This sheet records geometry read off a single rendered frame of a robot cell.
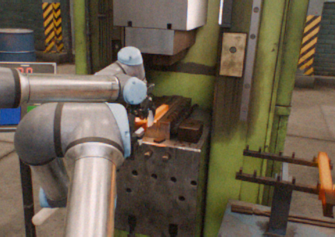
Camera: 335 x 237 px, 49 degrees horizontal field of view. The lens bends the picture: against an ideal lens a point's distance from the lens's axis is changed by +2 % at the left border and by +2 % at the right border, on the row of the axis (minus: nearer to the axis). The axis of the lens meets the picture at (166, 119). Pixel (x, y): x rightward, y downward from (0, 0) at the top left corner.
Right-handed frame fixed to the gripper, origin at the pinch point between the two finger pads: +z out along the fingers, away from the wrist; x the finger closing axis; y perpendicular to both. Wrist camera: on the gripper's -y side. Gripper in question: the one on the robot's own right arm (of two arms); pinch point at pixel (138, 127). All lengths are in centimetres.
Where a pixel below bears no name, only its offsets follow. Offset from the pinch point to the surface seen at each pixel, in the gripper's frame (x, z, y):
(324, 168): 66, 4, 7
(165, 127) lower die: 5.8, 17.1, 4.9
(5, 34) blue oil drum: -332, 344, 8
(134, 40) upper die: -8.1, 16.5, -30.0
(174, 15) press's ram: 7.9, 16.2, -40.0
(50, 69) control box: -43.3, 12.1, -16.1
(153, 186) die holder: 3.0, 11.7, 30.1
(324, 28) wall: 131, 606, -11
